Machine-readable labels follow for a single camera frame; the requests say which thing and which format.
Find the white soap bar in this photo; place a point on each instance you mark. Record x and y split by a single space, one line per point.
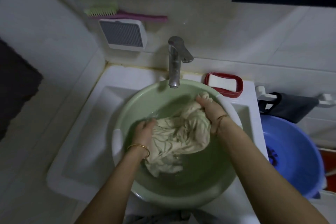
221 82

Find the person's left forearm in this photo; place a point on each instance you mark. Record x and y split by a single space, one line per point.
107 189

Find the dark grey cloth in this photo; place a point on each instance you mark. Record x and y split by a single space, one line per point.
291 107

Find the white ceramic sink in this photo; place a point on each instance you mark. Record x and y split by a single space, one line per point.
81 137

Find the person's right forearm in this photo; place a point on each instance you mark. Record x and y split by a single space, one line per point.
267 174

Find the blue plastic basin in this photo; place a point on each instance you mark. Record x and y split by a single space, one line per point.
296 153

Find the green and pink scrub brush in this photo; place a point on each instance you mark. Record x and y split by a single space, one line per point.
136 15

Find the red bucket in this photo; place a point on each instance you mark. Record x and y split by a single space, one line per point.
329 160

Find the person's right hand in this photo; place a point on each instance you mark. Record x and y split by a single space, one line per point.
212 111

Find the metal faucet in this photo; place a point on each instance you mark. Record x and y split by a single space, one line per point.
174 63

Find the person's grey patterned shirt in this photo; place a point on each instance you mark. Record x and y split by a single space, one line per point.
170 217

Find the gold bangle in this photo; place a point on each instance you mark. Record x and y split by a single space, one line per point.
139 147

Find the person's left hand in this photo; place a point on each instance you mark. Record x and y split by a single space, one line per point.
144 134

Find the red soap dish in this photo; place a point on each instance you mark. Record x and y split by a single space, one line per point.
239 88

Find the cream leaf-patterned clothes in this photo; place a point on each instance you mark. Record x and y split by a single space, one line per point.
178 137

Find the dark purple towel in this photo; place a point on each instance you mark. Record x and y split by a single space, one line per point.
15 84

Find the light green plastic basin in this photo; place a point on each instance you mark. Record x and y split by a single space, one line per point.
199 179

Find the white wall box grey ribbed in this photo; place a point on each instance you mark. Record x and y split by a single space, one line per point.
122 33

